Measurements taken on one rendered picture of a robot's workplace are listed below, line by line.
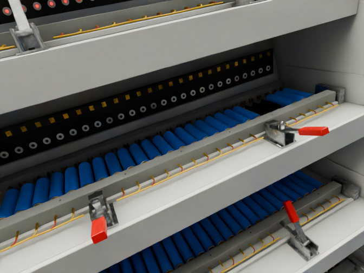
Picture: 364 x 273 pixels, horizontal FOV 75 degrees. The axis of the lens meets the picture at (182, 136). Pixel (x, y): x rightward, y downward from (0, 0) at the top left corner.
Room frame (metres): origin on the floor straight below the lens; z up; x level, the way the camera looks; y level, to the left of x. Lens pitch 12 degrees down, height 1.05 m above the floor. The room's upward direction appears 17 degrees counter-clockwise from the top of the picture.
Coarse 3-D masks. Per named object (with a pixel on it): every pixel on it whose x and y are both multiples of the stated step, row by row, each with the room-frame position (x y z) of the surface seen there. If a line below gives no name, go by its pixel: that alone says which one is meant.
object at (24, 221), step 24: (312, 96) 0.41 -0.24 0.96; (264, 120) 0.36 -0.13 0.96; (288, 120) 0.38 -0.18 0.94; (192, 144) 0.34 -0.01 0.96; (216, 144) 0.34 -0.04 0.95; (144, 168) 0.30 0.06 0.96; (168, 168) 0.31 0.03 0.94; (192, 168) 0.31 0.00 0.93; (72, 192) 0.29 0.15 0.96; (24, 216) 0.26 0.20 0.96; (48, 216) 0.27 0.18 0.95; (72, 216) 0.26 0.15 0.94; (0, 240) 0.25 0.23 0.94; (24, 240) 0.24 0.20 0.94
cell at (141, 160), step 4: (132, 144) 0.39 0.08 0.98; (136, 144) 0.39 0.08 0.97; (132, 148) 0.38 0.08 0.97; (136, 148) 0.37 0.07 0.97; (140, 148) 0.37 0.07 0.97; (132, 152) 0.37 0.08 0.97; (136, 152) 0.36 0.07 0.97; (140, 152) 0.36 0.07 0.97; (136, 156) 0.35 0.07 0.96; (140, 156) 0.34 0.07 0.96; (144, 156) 0.34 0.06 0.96; (136, 160) 0.34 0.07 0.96; (140, 160) 0.33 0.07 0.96; (144, 160) 0.33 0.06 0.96; (148, 160) 0.33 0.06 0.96
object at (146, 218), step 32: (224, 96) 0.49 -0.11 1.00; (352, 96) 0.40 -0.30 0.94; (128, 128) 0.43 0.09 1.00; (352, 128) 0.36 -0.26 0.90; (32, 160) 0.38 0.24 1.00; (224, 160) 0.32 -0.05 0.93; (256, 160) 0.31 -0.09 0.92; (288, 160) 0.32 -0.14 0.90; (160, 192) 0.28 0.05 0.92; (192, 192) 0.27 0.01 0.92; (224, 192) 0.28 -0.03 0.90; (64, 224) 0.27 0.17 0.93; (128, 224) 0.24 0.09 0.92; (160, 224) 0.26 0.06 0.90; (0, 256) 0.24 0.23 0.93; (32, 256) 0.23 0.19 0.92; (64, 256) 0.22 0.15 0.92; (96, 256) 0.24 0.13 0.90; (128, 256) 0.25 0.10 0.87
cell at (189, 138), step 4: (176, 128) 0.41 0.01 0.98; (180, 128) 0.41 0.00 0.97; (176, 132) 0.40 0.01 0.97; (180, 132) 0.39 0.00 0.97; (184, 132) 0.39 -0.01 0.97; (180, 136) 0.39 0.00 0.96; (184, 136) 0.38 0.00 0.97; (188, 136) 0.37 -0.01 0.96; (192, 136) 0.37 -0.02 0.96; (184, 140) 0.37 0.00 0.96; (188, 140) 0.36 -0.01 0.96; (192, 140) 0.36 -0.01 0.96; (196, 140) 0.36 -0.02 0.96; (188, 144) 0.36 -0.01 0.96
